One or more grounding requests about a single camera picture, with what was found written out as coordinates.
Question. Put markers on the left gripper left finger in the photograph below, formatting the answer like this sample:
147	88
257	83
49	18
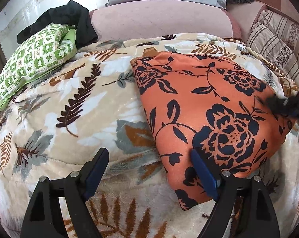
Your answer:
43	217

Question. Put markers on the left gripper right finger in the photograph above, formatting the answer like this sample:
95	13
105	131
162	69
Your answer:
257	216

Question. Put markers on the orange black floral garment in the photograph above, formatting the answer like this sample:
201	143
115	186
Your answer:
210	104

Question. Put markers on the beige leaf-pattern fleece blanket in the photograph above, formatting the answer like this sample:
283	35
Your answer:
56	125

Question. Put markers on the striped beige pillow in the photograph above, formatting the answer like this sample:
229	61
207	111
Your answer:
276	38

